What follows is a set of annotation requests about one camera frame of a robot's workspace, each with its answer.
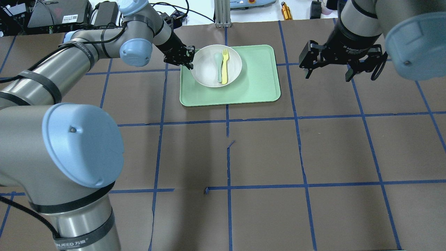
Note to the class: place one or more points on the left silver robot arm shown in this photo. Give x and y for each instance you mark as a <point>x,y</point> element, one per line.
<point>68,156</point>

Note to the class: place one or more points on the light green plastic tray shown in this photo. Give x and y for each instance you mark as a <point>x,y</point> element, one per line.
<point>257,82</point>

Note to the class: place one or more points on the aluminium frame post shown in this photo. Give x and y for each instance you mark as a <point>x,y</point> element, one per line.
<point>222,14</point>

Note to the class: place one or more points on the white round plate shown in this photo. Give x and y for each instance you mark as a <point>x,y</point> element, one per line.
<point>204,71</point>

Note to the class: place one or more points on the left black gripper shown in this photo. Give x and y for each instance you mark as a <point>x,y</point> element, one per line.
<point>171,43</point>

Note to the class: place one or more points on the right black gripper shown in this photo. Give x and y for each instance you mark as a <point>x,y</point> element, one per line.
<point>350,43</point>

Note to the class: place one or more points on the pale green plastic spoon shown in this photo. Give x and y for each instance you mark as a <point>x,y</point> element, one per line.
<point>218,59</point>

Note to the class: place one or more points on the black power adapter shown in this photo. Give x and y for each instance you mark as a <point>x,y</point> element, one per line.
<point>105,14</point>

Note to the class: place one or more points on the yellow plastic fork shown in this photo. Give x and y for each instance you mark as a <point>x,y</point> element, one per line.
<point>224,69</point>

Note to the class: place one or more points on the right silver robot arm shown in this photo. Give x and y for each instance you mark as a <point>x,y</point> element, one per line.
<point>411,33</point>

